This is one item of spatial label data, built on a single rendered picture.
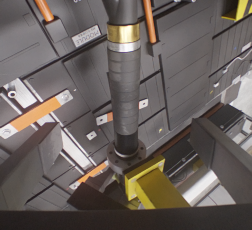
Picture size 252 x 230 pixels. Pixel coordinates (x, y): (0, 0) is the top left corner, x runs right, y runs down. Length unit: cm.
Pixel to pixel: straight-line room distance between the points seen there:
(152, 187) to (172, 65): 30
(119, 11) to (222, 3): 39
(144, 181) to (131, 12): 26
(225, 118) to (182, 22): 50
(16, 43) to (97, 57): 14
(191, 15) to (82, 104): 33
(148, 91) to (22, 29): 32
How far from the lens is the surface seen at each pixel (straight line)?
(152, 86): 47
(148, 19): 38
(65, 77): 36
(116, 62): 23
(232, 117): 84
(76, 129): 44
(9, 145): 43
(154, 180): 33
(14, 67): 32
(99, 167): 58
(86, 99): 38
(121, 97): 26
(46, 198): 59
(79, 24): 33
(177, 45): 46
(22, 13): 30
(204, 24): 52
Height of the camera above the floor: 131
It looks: 43 degrees down
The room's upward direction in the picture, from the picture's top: 135 degrees clockwise
